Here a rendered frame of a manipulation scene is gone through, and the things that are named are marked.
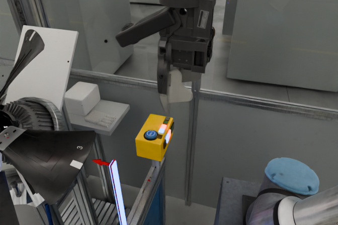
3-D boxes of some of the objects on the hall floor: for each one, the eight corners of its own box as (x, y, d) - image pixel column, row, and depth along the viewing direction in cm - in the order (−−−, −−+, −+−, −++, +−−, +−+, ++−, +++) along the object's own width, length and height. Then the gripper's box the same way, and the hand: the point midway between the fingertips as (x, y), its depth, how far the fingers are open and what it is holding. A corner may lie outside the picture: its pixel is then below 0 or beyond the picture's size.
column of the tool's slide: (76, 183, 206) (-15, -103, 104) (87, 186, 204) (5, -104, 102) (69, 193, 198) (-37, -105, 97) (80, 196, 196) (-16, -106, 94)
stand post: (88, 225, 177) (41, 80, 112) (100, 229, 175) (59, 84, 110) (85, 231, 173) (34, 86, 108) (96, 235, 171) (52, 89, 106)
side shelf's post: (109, 201, 193) (89, 112, 146) (113, 202, 192) (96, 113, 145) (106, 205, 190) (86, 116, 143) (111, 207, 189) (92, 118, 142)
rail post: (160, 249, 164) (157, 166, 120) (166, 251, 163) (165, 169, 119) (158, 256, 161) (154, 173, 117) (164, 258, 160) (162, 176, 116)
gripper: (207, 6, 33) (197, 130, 45) (220, -13, 43) (209, 93, 55) (145, 1, 35) (151, 121, 47) (171, -16, 45) (170, 86, 57)
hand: (168, 98), depth 51 cm, fingers open, 6 cm apart
